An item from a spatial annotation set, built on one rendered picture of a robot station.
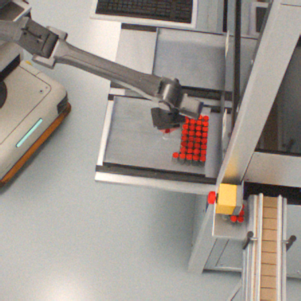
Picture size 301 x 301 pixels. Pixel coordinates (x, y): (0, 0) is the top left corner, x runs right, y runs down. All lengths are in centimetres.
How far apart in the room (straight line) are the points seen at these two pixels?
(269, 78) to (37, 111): 164
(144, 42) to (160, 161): 51
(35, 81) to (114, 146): 101
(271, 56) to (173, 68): 93
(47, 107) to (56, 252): 70
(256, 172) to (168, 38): 74
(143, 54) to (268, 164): 74
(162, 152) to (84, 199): 96
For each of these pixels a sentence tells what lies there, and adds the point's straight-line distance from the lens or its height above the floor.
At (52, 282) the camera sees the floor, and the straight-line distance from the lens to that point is 273.
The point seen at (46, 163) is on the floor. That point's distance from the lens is 297.
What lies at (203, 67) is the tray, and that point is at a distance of 218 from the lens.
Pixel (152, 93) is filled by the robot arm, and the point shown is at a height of 126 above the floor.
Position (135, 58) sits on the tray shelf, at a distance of 219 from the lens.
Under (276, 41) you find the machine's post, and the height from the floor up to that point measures 169.
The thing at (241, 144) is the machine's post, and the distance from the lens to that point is 161.
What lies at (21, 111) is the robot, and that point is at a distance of 281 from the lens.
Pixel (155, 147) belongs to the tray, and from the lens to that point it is 198.
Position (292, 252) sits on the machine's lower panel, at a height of 41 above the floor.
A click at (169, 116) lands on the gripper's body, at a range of 176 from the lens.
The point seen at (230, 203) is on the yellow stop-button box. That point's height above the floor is 103.
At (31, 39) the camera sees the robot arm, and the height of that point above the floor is 137.
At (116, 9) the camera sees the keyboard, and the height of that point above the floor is 83.
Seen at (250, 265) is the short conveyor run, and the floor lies 93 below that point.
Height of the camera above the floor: 261
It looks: 61 degrees down
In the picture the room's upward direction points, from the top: 6 degrees clockwise
